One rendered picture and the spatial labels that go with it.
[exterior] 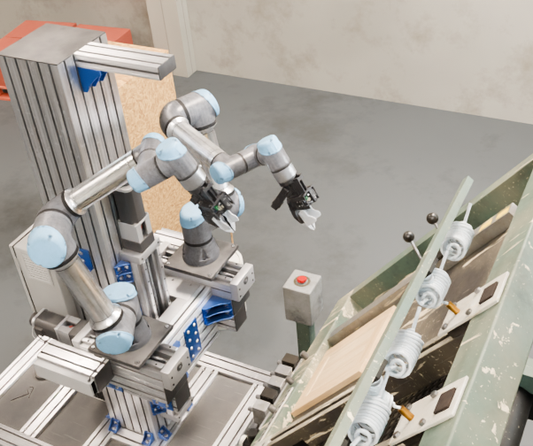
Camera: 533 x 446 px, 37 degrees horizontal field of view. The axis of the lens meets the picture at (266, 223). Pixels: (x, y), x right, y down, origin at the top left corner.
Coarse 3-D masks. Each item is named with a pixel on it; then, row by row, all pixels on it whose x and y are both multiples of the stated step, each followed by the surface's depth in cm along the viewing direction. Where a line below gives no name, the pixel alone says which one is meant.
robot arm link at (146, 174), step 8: (144, 152) 230; (152, 152) 230; (144, 160) 227; (152, 160) 224; (136, 168) 225; (144, 168) 224; (152, 168) 223; (128, 176) 226; (136, 176) 225; (144, 176) 224; (152, 176) 224; (160, 176) 224; (136, 184) 225; (144, 184) 225; (152, 184) 226
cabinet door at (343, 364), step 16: (384, 320) 257; (352, 336) 275; (368, 336) 260; (336, 352) 279; (352, 352) 262; (368, 352) 246; (320, 368) 281; (336, 368) 264; (352, 368) 248; (320, 384) 267; (336, 384) 249; (304, 400) 267; (320, 400) 258
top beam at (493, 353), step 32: (512, 224) 194; (512, 256) 178; (512, 288) 168; (480, 320) 166; (512, 320) 162; (480, 352) 154; (512, 352) 158; (448, 384) 156; (480, 384) 149; (512, 384) 153; (480, 416) 144
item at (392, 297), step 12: (504, 216) 227; (480, 228) 237; (492, 228) 231; (504, 228) 229; (480, 240) 236; (468, 252) 240; (444, 264) 247; (396, 288) 265; (384, 300) 268; (396, 300) 266; (360, 312) 281; (372, 312) 274; (348, 324) 284; (360, 324) 280; (336, 336) 290
